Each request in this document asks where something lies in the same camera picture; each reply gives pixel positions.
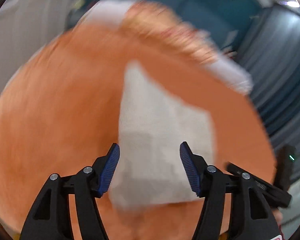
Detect orange satin floral pillow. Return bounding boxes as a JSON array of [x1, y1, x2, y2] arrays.
[[120, 0, 218, 64]]

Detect black camera box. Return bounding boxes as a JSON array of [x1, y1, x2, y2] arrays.
[[273, 145, 296, 191]]

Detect white wardrobe doors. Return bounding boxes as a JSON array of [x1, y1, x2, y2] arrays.
[[0, 0, 79, 93]]

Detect orange plush blanket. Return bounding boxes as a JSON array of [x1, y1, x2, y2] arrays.
[[0, 23, 275, 239]]

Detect person's right hand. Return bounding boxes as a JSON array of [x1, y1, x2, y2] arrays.
[[272, 209, 283, 226]]

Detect cream knitted garment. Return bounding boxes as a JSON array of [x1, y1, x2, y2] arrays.
[[110, 61, 216, 209]]

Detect white pillow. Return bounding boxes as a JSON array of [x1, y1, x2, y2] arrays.
[[79, 0, 253, 95]]

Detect blue grey curtain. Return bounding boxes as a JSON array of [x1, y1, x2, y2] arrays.
[[236, 5, 300, 181]]

